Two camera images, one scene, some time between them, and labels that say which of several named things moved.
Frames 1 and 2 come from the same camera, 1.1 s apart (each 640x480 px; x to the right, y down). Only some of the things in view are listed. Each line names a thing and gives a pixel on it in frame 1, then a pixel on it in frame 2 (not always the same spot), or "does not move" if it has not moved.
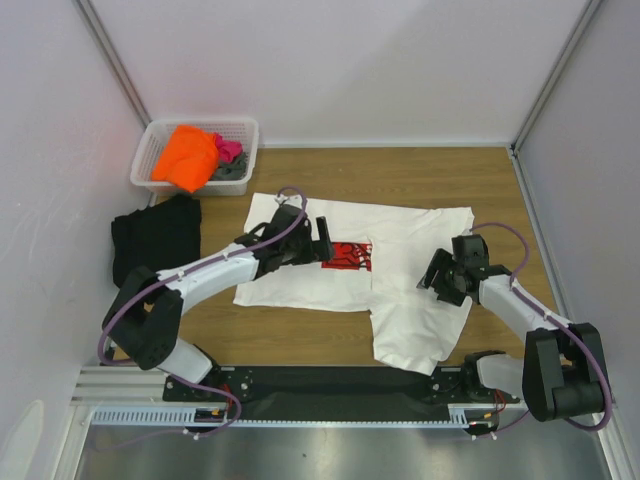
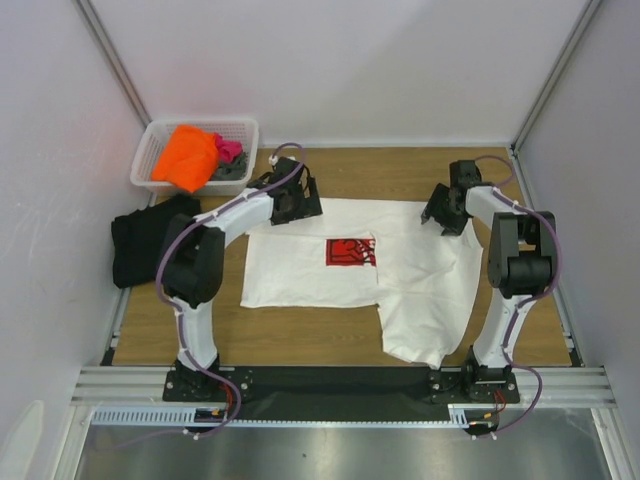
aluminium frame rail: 122,386 does not move
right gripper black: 439,276 → 439,212
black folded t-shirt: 163,236 does not move
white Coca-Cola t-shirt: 380,252 does not move
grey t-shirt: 232,171 does not move
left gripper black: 316,250 → 308,206
